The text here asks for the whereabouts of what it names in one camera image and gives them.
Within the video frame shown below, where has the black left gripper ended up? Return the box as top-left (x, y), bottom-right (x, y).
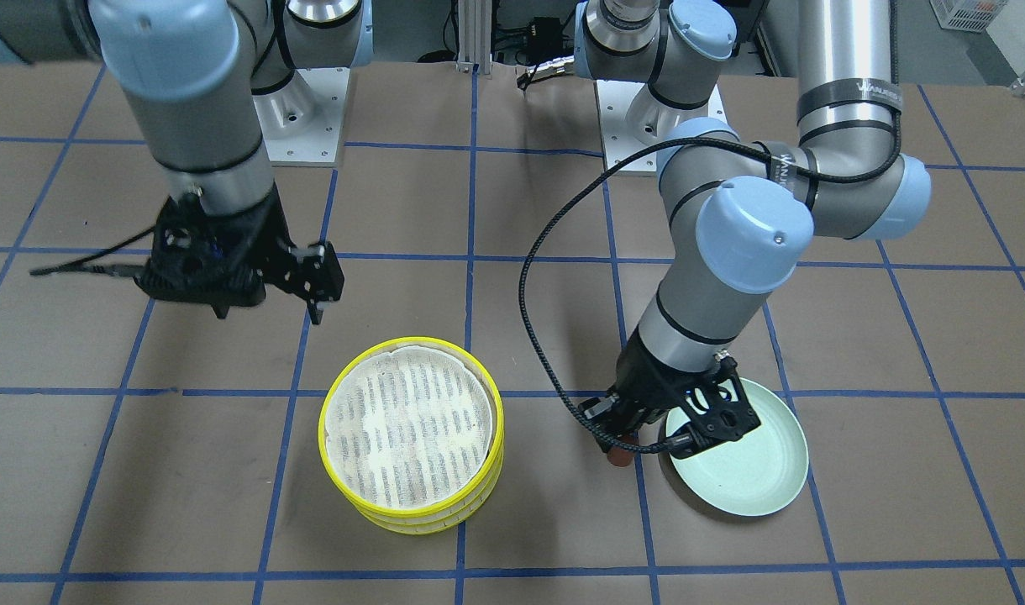
top-left (576, 333), bottom-right (760, 459)

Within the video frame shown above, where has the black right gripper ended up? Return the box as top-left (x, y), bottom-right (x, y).
top-left (134, 187), bottom-right (344, 326)

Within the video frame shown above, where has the brown steamed bun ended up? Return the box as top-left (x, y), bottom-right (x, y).
top-left (606, 432), bottom-right (640, 468)

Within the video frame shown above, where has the yellow bamboo steamer basket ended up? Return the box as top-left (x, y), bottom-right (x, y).
top-left (319, 434), bottom-right (507, 535)

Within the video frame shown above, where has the light green plate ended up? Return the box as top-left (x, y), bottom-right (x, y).
top-left (667, 378), bottom-right (809, 517)

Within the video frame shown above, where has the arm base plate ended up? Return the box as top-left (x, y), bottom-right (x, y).
top-left (595, 80), bottom-right (728, 176)
top-left (254, 66), bottom-right (352, 168)

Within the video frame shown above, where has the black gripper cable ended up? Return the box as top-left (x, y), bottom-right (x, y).
top-left (519, 50), bottom-right (904, 455)

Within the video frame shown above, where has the aluminium frame post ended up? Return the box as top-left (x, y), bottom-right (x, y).
top-left (455, 0), bottom-right (494, 79)

